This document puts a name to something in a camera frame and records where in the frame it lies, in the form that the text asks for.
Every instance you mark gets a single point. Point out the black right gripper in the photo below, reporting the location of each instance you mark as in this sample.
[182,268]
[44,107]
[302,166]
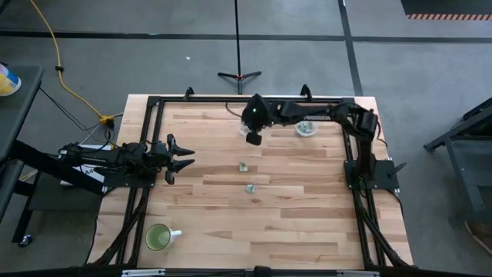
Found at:
[256,113]

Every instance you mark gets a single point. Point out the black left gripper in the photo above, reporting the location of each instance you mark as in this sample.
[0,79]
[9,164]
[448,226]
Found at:
[158,154]

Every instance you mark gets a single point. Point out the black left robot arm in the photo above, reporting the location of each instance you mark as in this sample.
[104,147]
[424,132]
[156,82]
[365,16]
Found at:
[111,155]

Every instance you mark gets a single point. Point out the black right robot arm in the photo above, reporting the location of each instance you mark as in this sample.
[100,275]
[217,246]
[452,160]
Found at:
[346,115]

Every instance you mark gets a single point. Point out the black tripod stand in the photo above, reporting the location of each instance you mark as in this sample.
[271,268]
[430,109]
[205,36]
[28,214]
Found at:
[239,73]

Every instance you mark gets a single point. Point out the yellow power plug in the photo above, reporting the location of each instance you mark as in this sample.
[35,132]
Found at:
[107,120]

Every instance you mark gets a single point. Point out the white mug with green inside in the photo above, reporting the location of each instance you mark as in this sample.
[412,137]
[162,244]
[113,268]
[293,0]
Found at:
[160,237]

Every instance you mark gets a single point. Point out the white label sheet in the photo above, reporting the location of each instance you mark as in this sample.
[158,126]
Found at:
[92,175]

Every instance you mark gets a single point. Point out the black side table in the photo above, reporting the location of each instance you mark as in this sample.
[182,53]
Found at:
[17,104]

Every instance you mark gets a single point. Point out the black caster wheel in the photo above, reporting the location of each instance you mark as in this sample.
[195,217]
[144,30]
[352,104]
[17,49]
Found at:
[25,240]

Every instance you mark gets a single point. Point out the yellow blue white container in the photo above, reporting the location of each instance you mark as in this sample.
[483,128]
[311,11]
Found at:
[7,81]

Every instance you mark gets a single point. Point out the grey metal cart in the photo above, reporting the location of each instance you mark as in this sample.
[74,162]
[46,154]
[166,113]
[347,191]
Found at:
[467,154]

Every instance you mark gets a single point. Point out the black mat with orange stripes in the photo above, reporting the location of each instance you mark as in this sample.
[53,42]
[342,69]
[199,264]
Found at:
[446,9]

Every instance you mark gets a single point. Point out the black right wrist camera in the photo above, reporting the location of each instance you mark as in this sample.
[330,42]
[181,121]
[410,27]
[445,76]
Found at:
[254,138]

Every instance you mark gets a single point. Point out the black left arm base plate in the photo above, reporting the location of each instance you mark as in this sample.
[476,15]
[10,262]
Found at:
[127,180]

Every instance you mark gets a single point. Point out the black frame clamp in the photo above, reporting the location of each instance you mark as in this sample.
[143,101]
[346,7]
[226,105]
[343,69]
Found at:
[306,91]
[188,92]

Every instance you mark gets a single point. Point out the black aluminium table frame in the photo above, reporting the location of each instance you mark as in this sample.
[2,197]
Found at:
[157,101]

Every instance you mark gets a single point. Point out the silver metal bracket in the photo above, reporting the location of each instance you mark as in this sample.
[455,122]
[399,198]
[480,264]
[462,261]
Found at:
[357,273]
[143,272]

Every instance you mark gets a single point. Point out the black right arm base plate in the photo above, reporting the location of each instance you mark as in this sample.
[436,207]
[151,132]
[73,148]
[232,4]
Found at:
[382,177]

